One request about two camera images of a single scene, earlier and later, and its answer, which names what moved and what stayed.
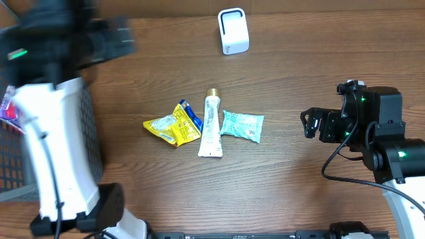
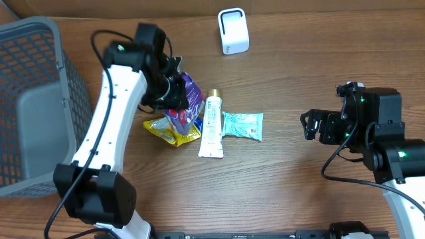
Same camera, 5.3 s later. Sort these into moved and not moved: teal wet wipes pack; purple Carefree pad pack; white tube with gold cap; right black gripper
Moved: purple Carefree pad pack
Not moved: right black gripper; teal wet wipes pack; white tube with gold cap
